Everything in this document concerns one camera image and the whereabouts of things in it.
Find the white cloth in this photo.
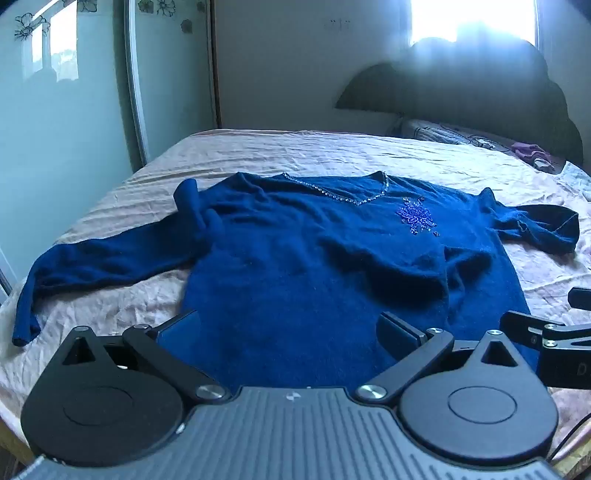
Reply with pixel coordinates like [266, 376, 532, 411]
[560, 161, 591, 200]

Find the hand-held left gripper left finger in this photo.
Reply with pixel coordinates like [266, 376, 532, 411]
[61, 310, 232, 408]

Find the purple cloth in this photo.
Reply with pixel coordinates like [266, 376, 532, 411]
[510, 142, 552, 167]

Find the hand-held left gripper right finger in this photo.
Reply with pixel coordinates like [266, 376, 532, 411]
[355, 312, 522, 407]

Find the black cable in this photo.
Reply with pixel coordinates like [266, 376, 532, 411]
[547, 418, 591, 462]

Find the bright window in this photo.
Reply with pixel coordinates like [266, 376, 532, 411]
[409, 0, 541, 47]

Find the frosted floral wardrobe door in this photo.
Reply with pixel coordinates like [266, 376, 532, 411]
[127, 0, 222, 169]
[0, 0, 146, 296]

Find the quilted printed pillow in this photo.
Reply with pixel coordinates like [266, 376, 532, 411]
[399, 117, 566, 174]

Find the bed with pink sheet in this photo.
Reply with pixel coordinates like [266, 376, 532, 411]
[0, 129, 591, 467]

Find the dark scalloped headboard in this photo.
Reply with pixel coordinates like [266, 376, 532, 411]
[335, 39, 583, 164]

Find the blue beaded sweater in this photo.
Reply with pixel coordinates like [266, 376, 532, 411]
[11, 171, 580, 393]

